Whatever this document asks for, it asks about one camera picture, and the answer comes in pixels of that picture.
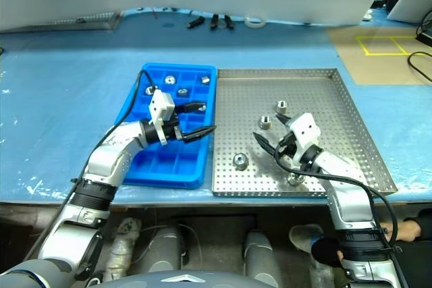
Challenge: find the large perforated metal tray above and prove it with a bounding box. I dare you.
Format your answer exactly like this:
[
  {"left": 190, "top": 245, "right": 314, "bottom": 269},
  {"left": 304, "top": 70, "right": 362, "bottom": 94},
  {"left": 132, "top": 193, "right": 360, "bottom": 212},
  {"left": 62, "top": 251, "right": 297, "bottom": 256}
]
[{"left": 211, "top": 67, "right": 398, "bottom": 198}]

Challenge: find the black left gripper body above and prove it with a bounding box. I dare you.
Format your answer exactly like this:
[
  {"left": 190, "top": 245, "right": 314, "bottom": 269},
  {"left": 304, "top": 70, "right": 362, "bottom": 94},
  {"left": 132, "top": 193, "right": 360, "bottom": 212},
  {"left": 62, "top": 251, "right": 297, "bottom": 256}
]
[{"left": 167, "top": 111, "right": 185, "bottom": 142}]

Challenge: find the long perforated metal tray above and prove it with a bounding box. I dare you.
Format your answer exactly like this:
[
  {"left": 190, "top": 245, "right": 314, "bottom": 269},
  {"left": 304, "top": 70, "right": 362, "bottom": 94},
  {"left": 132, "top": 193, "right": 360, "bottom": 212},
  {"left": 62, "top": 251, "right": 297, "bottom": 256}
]
[{"left": 0, "top": 10, "right": 124, "bottom": 34}]

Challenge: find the white worn shoe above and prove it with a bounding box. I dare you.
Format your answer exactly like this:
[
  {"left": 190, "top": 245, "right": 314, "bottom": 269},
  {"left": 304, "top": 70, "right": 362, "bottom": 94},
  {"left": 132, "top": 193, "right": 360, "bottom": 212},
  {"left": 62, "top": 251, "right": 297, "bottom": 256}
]
[{"left": 289, "top": 223, "right": 338, "bottom": 264}]

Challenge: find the white wrapped post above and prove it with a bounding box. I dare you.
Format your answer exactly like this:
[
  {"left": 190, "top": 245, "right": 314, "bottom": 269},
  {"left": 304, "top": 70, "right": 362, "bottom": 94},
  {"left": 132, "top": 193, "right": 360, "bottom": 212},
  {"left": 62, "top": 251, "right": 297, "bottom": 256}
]
[{"left": 106, "top": 217, "right": 142, "bottom": 281}]

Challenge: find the grey rounded robot leg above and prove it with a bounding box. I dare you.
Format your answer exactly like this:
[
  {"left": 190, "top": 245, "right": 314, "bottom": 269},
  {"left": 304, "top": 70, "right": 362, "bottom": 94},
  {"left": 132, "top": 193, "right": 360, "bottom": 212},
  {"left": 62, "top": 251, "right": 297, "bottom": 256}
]
[
  {"left": 147, "top": 224, "right": 186, "bottom": 277},
  {"left": 242, "top": 229, "right": 281, "bottom": 279}
]

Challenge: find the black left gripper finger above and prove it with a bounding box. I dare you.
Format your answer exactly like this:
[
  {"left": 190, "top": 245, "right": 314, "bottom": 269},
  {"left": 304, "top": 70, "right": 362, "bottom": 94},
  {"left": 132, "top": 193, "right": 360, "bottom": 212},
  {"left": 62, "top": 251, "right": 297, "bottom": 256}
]
[
  {"left": 174, "top": 101, "right": 207, "bottom": 114},
  {"left": 182, "top": 125, "right": 217, "bottom": 144}
]

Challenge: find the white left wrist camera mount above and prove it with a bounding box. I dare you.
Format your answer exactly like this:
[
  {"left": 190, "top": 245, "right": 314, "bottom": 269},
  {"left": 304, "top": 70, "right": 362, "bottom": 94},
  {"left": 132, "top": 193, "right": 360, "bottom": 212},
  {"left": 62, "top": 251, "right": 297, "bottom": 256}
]
[{"left": 148, "top": 90, "right": 176, "bottom": 146}]

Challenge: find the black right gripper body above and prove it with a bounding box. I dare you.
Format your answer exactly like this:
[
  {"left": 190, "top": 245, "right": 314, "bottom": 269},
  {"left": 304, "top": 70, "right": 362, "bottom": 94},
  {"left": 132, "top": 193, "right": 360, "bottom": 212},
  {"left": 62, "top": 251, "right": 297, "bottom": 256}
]
[{"left": 277, "top": 130, "right": 298, "bottom": 158}]

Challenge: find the blue compartment tray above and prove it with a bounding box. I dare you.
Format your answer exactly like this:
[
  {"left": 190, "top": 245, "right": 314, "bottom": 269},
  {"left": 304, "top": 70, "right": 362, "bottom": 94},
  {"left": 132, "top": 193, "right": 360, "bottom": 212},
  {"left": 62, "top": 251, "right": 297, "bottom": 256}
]
[{"left": 114, "top": 62, "right": 217, "bottom": 190}]

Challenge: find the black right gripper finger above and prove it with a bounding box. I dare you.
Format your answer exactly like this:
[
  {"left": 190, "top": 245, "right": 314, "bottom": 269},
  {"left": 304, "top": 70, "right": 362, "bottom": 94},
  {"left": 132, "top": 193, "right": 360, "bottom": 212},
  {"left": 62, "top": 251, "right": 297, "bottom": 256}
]
[
  {"left": 252, "top": 131, "right": 281, "bottom": 160},
  {"left": 275, "top": 114, "right": 294, "bottom": 131}
]

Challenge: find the blue table cover sheet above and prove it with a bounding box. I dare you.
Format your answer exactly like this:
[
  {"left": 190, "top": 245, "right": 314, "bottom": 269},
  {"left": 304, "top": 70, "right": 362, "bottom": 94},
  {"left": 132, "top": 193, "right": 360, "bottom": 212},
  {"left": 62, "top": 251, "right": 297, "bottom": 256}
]
[{"left": 0, "top": 6, "right": 432, "bottom": 208}]

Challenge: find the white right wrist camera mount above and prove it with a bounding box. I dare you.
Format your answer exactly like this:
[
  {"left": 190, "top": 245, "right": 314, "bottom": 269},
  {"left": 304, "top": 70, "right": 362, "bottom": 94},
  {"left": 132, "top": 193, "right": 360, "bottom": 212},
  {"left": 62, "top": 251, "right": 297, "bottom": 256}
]
[{"left": 286, "top": 112, "right": 321, "bottom": 169}]

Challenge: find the black looped table cable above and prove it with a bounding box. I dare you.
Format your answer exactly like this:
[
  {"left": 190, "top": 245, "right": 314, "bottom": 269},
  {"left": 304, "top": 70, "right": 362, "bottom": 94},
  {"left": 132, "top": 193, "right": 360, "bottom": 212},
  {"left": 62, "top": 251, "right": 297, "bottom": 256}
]
[{"left": 406, "top": 9, "right": 432, "bottom": 83}]

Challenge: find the white tape roll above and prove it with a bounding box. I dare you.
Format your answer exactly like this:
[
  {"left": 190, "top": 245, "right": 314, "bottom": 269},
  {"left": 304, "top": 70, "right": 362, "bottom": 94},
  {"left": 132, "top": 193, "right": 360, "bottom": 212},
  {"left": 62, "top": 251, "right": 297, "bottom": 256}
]
[{"left": 244, "top": 16, "right": 267, "bottom": 29}]

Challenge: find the brown cardboard sheet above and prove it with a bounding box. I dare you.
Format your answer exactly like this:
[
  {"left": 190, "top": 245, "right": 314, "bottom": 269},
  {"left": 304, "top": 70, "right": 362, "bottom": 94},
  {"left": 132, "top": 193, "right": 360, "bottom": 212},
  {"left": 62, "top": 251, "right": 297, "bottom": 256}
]
[{"left": 325, "top": 26, "right": 432, "bottom": 86}]

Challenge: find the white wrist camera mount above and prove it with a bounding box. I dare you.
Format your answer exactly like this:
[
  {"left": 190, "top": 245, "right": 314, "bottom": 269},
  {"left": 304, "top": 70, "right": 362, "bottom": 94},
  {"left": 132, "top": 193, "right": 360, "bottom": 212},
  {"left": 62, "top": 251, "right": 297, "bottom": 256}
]
[
  {"left": 286, "top": 112, "right": 321, "bottom": 169},
  {"left": 148, "top": 90, "right": 176, "bottom": 146}
]

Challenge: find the grey robot torso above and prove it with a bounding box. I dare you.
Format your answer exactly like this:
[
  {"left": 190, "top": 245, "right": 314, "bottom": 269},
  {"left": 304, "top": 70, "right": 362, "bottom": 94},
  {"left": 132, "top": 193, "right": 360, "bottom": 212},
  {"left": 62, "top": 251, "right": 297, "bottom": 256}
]
[{"left": 100, "top": 268, "right": 259, "bottom": 288}]

